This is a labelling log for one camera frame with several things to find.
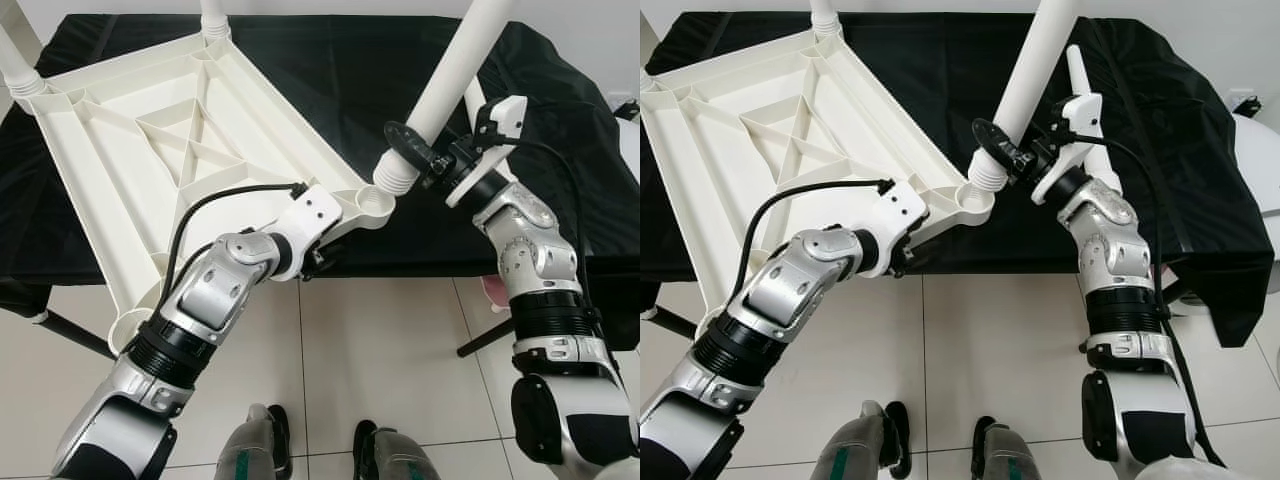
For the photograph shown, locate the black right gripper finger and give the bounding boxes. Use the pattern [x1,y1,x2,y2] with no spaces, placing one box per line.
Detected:
[385,119,436,172]
[972,116,1021,168]

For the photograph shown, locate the white plastic table top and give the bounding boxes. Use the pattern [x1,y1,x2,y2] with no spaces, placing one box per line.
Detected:
[20,30,397,357]
[640,28,997,337]

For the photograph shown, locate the black tablecloth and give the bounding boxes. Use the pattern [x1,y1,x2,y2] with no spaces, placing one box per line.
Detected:
[0,15,641,352]
[640,12,1277,350]

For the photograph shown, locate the white round appliance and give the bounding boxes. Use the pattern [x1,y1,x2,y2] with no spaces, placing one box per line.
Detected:
[616,110,641,173]
[1164,111,1280,317]

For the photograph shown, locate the grey robot right leg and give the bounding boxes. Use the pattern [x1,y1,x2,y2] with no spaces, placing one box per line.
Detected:
[969,414,1047,480]
[351,419,442,480]

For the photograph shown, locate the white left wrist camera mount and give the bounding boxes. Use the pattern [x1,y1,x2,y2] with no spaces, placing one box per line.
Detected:
[269,182,345,282]
[857,179,930,280]

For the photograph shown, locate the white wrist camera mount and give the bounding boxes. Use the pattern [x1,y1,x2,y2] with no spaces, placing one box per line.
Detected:
[444,94,530,210]
[1029,91,1105,207]
[269,182,345,282]
[857,179,930,280]

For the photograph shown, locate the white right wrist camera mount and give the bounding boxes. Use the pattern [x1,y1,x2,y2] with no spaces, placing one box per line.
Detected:
[444,94,530,210]
[1029,91,1105,207]

